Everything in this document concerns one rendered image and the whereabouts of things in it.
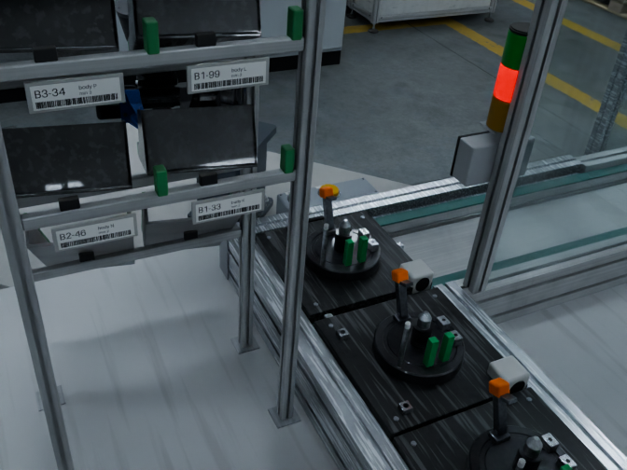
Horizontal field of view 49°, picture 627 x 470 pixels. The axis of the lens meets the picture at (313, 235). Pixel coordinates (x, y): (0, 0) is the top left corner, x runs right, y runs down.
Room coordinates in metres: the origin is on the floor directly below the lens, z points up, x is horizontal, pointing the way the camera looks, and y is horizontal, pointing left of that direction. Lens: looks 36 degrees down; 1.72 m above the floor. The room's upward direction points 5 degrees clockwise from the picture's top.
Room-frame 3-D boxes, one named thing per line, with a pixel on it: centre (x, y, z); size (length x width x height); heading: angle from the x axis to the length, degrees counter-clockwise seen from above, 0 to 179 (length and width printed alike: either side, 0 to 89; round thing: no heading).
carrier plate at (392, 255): (0.99, -0.05, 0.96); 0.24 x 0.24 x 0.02; 29
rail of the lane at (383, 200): (1.26, -0.22, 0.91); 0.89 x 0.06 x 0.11; 119
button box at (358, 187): (1.22, -0.02, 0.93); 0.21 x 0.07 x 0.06; 119
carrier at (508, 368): (0.77, -0.18, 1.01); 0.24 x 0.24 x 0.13; 29
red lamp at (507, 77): (0.98, -0.28, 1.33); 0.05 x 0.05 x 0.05
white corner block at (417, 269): (0.95, -0.19, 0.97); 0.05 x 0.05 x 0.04; 29
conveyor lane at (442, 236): (1.11, -0.33, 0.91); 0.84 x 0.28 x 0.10; 119
